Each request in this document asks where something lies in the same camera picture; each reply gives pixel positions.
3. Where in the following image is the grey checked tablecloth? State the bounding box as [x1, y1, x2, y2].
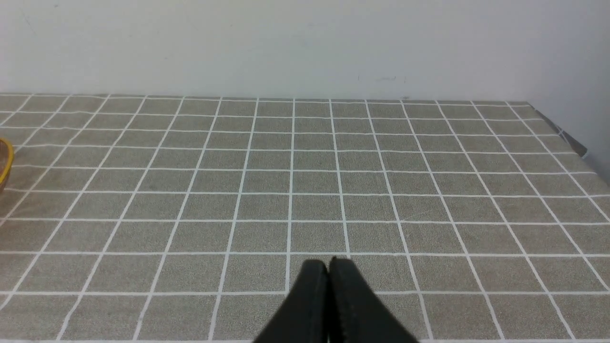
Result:
[0, 94, 609, 343]

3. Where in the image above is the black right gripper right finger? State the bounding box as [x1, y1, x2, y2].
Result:
[328, 257, 418, 343]

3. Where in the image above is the gold-rimmed glass plate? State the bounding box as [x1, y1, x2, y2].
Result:
[0, 138, 15, 193]

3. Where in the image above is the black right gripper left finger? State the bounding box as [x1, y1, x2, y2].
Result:
[254, 259, 329, 343]

